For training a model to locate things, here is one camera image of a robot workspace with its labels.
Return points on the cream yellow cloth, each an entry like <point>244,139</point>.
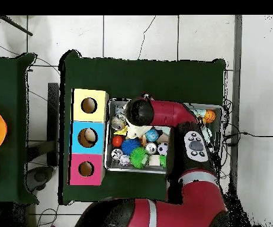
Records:
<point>136,131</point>

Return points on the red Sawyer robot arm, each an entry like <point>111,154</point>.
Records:
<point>171,113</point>

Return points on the wooden box with three holes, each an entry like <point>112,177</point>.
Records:
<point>98,146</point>

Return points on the shallow mesh bin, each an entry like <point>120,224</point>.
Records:
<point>113,165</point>

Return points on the blue globe ball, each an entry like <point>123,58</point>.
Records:
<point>152,135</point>

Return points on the blue spiky ball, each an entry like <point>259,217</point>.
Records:
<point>130,146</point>

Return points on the red ball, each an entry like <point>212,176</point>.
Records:
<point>117,141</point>

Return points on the silver drink can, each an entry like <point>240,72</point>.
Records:
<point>151,147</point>

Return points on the green spiky ball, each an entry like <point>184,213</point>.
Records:
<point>138,157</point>

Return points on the small soccer ball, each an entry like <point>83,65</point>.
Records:
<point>162,148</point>

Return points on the dark green table cloth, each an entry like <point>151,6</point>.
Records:
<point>3,82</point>
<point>126,71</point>

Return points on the small orange basketball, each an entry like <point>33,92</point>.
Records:
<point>209,115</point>

